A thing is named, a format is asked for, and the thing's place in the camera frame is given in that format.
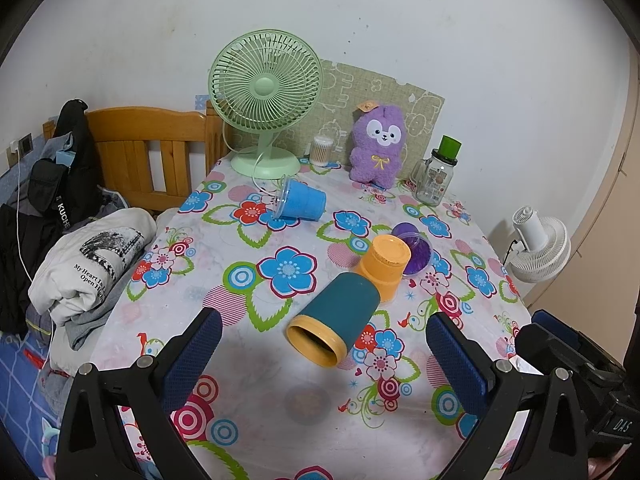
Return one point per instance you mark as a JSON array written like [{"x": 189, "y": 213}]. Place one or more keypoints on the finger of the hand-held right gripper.
[
  {"x": 555, "y": 322},
  {"x": 535, "y": 350}
]

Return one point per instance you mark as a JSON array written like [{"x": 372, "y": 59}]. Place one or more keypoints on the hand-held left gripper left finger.
[{"x": 192, "y": 355}]

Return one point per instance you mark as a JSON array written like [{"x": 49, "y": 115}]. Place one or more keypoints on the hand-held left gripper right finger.
[{"x": 457, "y": 360}]

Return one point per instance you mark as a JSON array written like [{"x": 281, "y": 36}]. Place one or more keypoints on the teal cup with yellow rim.
[{"x": 337, "y": 317}]

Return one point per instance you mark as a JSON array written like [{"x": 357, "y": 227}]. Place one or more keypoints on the orange cup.
[{"x": 382, "y": 265}]

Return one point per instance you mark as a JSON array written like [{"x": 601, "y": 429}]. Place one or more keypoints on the blue cup with clear lid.
[{"x": 300, "y": 202}]

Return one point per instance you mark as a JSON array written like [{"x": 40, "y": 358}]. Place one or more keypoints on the white floor fan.
[{"x": 540, "y": 250}]

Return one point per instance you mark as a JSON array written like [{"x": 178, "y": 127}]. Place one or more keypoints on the beige door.
[{"x": 595, "y": 240}]

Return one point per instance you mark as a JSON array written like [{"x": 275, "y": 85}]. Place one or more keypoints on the grey folded clothes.
[{"x": 85, "y": 327}]

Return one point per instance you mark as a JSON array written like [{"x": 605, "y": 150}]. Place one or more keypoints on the purple round container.
[{"x": 417, "y": 252}]

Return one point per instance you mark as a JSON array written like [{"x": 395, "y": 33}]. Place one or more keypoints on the floral tablecloth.
[{"x": 280, "y": 265}]

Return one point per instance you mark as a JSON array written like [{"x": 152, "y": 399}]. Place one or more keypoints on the white printed shirt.
[{"x": 95, "y": 260}]

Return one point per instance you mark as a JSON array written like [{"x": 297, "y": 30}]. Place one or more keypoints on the blue patterned blanket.
[{"x": 25, "y": 410}]

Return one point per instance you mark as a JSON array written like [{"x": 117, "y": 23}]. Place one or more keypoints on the glass jar with green lid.
[{"x": 435, "y": 175}]

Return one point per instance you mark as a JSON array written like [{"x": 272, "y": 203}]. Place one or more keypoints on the wooden chair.
[{"x": 150, "y": 150}]

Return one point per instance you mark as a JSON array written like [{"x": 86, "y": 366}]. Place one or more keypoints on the black jacket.
[{"x": 50, "y": 195}]

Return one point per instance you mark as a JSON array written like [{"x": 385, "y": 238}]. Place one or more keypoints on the purple plush toy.
[{"x": 377, "y": 145}]

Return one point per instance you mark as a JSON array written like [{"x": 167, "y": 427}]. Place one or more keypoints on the light blue cloth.
[{"x": 65, "y": 157}]

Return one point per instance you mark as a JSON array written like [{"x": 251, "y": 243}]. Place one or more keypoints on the cotton swab container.
[{"x": 321, "y": 151}]

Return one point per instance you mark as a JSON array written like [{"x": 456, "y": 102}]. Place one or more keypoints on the green printed foam board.
[{"x": 420, "y": 105}]

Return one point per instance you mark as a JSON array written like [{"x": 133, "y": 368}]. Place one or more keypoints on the green desk fan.
[{"x": 262, "y": 90}]

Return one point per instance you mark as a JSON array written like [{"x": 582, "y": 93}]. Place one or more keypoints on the wall socket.
[{"x": 25, "y": 143}]

